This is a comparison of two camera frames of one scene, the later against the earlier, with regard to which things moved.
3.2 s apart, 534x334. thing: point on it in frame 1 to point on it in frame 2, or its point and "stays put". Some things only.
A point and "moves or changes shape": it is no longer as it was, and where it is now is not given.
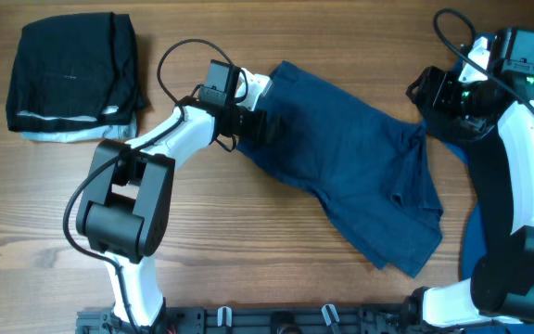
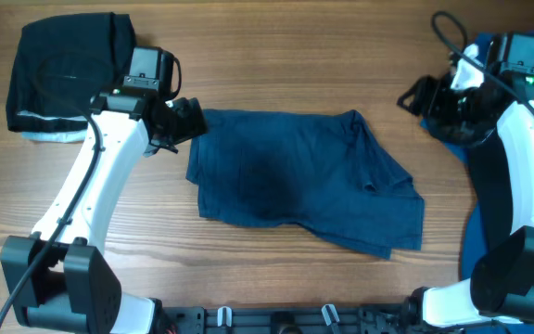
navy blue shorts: [370, 169] moves or changes shape
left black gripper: [255, 133] to [192, 122]
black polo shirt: [484, 145] stays put
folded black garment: [74, 70] stays put
